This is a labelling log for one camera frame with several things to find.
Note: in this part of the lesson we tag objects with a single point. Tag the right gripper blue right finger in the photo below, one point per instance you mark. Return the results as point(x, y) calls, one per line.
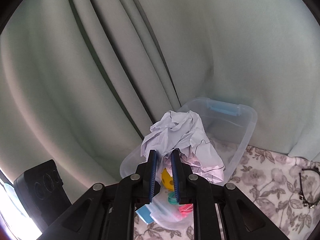
point(193, 189)

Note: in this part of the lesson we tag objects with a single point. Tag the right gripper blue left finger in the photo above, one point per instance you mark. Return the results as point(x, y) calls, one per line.
point(134, 191)

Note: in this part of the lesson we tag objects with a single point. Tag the yellow perforated plastic ball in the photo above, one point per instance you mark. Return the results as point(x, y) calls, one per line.
point(167, 180)

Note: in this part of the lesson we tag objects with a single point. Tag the white paper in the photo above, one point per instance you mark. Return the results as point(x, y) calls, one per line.
point(184, 131)

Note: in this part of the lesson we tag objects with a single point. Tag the clear plastic storage bin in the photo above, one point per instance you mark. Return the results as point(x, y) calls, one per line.
point(229, 128)

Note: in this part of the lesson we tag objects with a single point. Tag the black beaded headband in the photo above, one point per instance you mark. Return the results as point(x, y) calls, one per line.
point(309, 186)

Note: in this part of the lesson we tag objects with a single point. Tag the pink rubber bands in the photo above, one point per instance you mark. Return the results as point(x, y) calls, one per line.
point(185, 210)

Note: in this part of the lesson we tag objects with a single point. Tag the green rubber band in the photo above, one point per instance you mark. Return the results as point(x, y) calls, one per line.
point(172, 198)

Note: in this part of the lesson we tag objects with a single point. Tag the floral table cloth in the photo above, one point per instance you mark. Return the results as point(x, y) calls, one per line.
point(271, 181)

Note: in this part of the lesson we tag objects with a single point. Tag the pale green curtain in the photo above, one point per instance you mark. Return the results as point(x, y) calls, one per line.
point(82, 81)

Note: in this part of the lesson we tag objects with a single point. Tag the black camera box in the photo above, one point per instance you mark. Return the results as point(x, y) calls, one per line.
point(40, 191)

